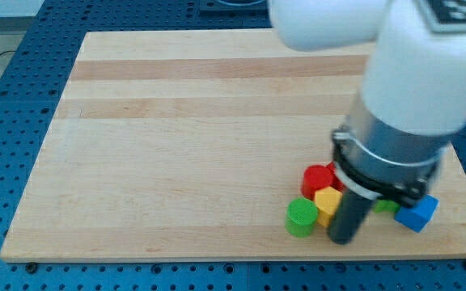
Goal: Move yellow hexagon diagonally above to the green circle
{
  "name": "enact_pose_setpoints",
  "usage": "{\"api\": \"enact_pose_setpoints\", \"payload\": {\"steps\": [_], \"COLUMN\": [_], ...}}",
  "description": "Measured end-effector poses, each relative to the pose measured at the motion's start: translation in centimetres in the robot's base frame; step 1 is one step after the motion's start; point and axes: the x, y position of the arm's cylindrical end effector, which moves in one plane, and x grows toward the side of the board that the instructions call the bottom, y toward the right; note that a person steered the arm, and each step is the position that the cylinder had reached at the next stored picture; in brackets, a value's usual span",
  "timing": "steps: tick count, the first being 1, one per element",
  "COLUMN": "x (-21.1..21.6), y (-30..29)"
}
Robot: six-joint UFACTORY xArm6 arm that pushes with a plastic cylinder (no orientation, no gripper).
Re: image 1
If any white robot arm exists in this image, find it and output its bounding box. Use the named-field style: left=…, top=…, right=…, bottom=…
left=268, top=0, right=466, bottom=244

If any green block behind rod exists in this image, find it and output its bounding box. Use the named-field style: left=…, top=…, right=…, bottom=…
left=373, top=200, right=400, bottom=213

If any black white fiducial tag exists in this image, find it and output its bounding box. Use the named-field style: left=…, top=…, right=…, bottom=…
left=416, top=0, right=466, bottom=33

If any wooden board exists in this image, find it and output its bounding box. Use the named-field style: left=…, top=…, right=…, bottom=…
left=0, top=29, right=466, bottom=263

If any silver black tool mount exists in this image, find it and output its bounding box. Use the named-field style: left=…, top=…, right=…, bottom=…
left=331, top=96, right=450, bottom=208

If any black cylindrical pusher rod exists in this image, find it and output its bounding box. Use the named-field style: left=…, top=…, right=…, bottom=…
left=327, top=188, right=375, bottom=245

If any red block behind rod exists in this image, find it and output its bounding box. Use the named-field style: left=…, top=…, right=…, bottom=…
left=326, top=162, right=345, bottom=192

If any green cylinder block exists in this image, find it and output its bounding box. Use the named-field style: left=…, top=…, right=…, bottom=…
left=285, top=197, right=318, bottom=238

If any blue cube block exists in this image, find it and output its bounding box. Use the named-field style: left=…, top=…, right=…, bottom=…
left=394, top=195, right=439, bottom=233

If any yellow hexagon block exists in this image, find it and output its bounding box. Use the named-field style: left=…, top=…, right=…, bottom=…
left=314, top=187, right=342, bottom=227

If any red cylinder block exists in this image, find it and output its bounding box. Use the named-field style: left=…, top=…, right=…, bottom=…
left=300, top=165, right=333, bottom=200

